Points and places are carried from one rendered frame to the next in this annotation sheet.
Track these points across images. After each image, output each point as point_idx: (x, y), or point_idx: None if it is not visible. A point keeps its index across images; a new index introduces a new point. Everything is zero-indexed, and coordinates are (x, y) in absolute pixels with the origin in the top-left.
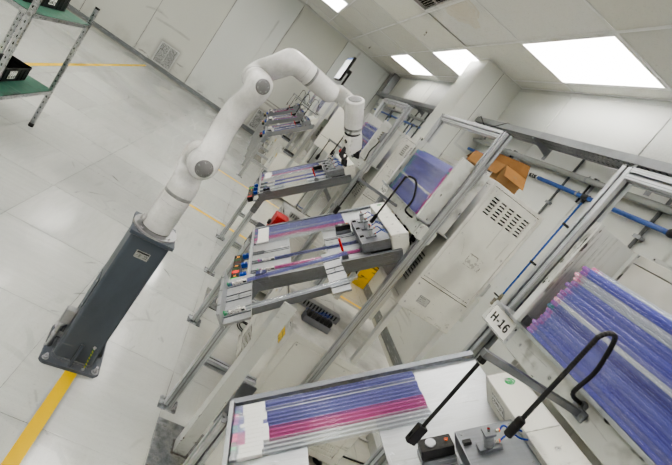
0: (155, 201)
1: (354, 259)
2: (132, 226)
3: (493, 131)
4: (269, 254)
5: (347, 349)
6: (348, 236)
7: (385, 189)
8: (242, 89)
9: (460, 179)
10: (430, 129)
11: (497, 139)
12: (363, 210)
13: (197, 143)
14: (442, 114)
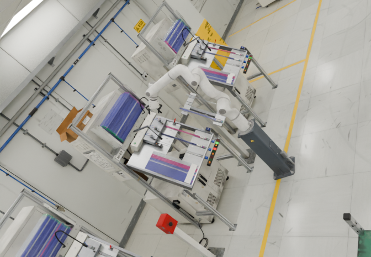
0: (244, 118)
1: (172, 120)
2: (254, 120)
3: (106, 79)
4: (196, 151)
5: (177, 156)
6: (159, 141)
7: (120, 152)
8: (204, 73)
9: (129, 90)
10: (80, 133)
11: (112, 76)
12: (132, 163)
13: (223, 100)
14: (71, 126)
